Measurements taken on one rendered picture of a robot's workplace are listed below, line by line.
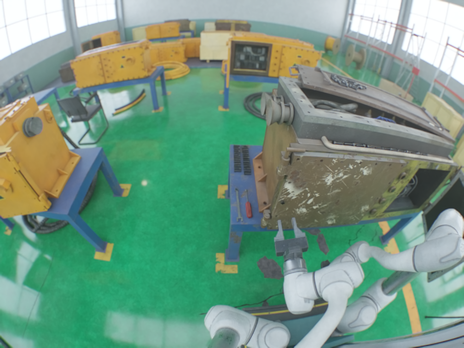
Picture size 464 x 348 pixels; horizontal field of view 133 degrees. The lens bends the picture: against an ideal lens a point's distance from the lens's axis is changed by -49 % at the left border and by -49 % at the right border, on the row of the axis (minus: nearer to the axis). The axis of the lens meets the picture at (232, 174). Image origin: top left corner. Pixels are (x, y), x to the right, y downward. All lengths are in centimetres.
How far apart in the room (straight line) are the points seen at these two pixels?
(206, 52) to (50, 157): 556
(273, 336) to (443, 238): 72
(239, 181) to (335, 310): 106
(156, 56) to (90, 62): 329
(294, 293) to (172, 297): 118
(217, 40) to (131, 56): 352
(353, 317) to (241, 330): 56
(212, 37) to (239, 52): 304
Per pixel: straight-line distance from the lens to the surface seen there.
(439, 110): 654
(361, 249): 114
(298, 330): 124
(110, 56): 374
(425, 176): 191
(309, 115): 79
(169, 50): 672
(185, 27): 1199
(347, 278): 69
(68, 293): 219
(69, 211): 165
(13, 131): 174
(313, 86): 108
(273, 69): 348
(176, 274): 177
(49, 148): 189
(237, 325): 88
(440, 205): 189
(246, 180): 141
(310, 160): 79
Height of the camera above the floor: 167
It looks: 46 degrees down
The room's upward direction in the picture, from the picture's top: 4 degrees clockwise
